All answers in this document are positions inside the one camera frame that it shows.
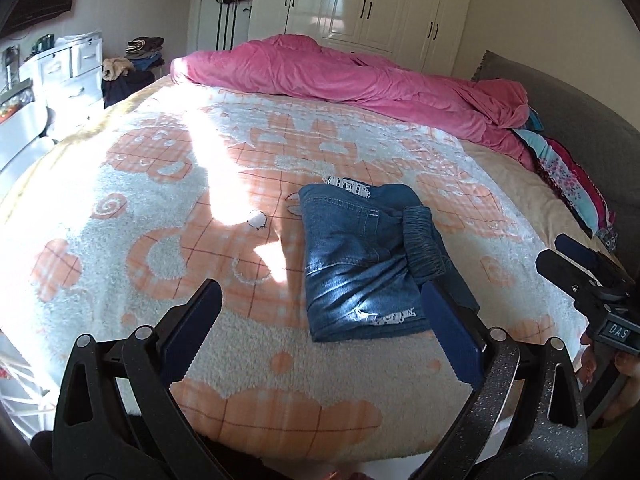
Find grey quilted headboard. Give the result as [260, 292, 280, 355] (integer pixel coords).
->
[471, 50, 640, 272]

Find pile of folded clothes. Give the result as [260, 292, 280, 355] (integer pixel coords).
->
[124, 36, 167, 69]

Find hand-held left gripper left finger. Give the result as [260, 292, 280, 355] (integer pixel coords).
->
[52, 277, 223, 480]

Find white wardrobe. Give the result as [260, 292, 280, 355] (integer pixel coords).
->
[247, 0, 476, 82]

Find beige cloth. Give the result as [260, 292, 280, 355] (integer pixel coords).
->
[102, 57, 135, 82]

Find white drawer cabinet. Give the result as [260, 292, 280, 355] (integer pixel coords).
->
[20, 34, 104, 112]

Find blue denim pants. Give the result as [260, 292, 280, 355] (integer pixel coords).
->
[298, 175, 479, 344]

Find orange and white printed blanket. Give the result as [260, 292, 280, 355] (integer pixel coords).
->
[0, 77, 627, 467]

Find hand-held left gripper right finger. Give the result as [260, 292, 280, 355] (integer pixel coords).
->
[410, 279, 592, 480]

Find dark navy cloth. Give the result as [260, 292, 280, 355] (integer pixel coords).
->
[102, 67, 157, 109]

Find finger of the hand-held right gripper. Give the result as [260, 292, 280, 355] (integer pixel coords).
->
[554, 233, 602, 274]
[535, 249, 597, 294]

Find drinking bottle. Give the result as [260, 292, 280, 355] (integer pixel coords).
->
[2, 45, 22, 93]

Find person's right hand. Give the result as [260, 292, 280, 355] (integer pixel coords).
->
[579, 341, 640, 424]

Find pink duvet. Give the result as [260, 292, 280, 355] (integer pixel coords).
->
[170, 34, 540, 172]

